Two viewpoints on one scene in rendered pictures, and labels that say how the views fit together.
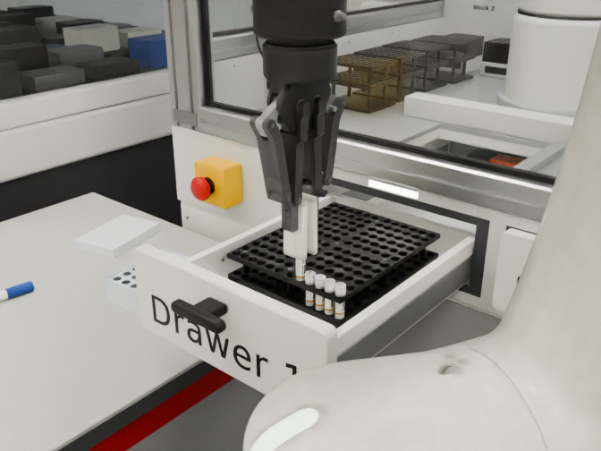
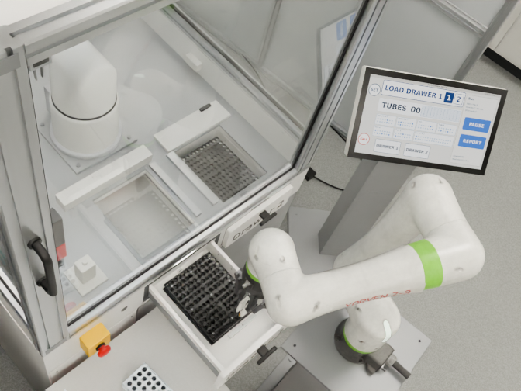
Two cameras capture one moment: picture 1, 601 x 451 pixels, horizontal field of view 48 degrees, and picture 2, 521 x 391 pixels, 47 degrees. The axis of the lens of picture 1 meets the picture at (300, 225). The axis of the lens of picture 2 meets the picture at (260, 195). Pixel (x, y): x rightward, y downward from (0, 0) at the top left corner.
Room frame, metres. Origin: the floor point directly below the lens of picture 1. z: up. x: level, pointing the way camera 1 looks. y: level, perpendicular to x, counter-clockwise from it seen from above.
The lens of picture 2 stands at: (0.90, 0.69, 2.54)
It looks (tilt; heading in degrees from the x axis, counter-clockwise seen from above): 55 degrees down; 259
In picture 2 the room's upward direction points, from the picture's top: 21 degrees clockwise
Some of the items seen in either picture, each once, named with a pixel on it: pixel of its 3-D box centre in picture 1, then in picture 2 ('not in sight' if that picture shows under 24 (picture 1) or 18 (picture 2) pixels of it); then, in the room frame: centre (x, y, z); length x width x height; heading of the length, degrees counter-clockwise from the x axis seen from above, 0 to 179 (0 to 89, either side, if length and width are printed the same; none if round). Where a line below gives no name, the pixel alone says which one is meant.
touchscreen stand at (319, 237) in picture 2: not in sight; (368, 204); (0.16, -0.76, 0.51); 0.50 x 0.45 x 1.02; 96
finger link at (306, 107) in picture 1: (291, 152); (254, 298); (0.68, 0.01, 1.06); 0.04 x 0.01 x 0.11; 50
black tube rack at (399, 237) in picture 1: (336, 265); (209, 299); (0.78, -0.05, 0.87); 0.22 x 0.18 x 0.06; 140
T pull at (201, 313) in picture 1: (206, 310); (263, 352); (0.61, 0.10, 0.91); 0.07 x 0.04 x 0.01; 50
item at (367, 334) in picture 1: (340, 266); (207, 297); (0.79, -0.05, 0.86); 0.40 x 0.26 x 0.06; 140
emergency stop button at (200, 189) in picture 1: (202, 187); (102, 349); (1.05, 0.16, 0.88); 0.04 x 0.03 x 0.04; 50
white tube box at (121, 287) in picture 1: (155, 280); (148, 389); (0.90, 0.22, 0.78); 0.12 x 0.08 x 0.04; 146
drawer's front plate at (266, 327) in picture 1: (225, 326); (255, 348); (0.63, 0.08, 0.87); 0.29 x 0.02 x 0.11; 50
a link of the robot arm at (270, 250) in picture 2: not in sight; (270, 257); (0.68, 0.01, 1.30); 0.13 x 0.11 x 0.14; 114
